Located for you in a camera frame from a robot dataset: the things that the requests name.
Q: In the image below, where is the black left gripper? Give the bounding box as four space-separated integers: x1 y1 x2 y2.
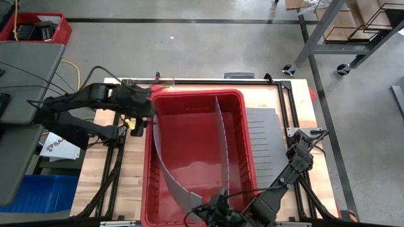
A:
128 93 158 127

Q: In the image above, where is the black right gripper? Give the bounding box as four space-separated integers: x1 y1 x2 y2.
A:
198 195 253 227

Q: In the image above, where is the long grey slotted divider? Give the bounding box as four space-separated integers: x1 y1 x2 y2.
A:
214 95 230 198
151 113 203 225

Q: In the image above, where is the large red plastic bin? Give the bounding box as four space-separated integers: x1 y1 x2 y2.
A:
140 89 259 227

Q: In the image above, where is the white printed paper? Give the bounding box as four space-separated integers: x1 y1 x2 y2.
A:
39 132 81 161

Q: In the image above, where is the small red crate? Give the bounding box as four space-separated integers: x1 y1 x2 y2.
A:
0 11 73 47

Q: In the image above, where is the blue plastic bin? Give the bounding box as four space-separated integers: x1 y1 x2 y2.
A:
0 174 80 214

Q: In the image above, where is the grey desk top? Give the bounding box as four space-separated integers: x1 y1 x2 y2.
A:
0 123 45 207
0 40 66 125

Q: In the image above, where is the white paper sheet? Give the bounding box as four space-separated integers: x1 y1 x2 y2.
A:
37 15 61 25

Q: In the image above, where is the black device box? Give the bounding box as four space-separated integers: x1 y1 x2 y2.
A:
16 20 57 42

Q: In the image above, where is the black caster wheel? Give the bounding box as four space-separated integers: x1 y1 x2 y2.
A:
282 64 297 77
335 62 351 76

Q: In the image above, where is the brown cardboard piece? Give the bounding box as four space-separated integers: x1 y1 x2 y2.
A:
285 0 304 10

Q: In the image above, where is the grey metal cart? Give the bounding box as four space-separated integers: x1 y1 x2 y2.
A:
294 0 404 69

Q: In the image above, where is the brown cardboard box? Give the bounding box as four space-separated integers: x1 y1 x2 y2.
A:
355 0 393 31
315 6 359 42

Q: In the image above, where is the grey metal bar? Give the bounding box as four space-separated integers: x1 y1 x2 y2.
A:
390 84 404 118

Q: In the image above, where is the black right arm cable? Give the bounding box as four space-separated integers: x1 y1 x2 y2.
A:
182 185 287 227

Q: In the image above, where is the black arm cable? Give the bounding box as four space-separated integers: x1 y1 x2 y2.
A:
182 185 287 227
79 65 124 92

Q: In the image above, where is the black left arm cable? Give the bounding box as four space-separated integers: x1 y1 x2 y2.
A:
79 65 124 92

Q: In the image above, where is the silver metal bracket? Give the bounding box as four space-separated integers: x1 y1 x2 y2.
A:
99 220 137 227
276 221 312 227

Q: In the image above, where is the yellow cable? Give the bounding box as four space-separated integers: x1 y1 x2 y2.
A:
61 59 81 91
11 0 19 42

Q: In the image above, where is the grey table-level camera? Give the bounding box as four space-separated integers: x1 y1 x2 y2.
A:
223 72 255 80

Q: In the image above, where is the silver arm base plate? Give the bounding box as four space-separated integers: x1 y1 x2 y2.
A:
286 127 323 138

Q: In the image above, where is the black wire rack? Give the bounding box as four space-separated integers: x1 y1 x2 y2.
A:
322 2 397 44

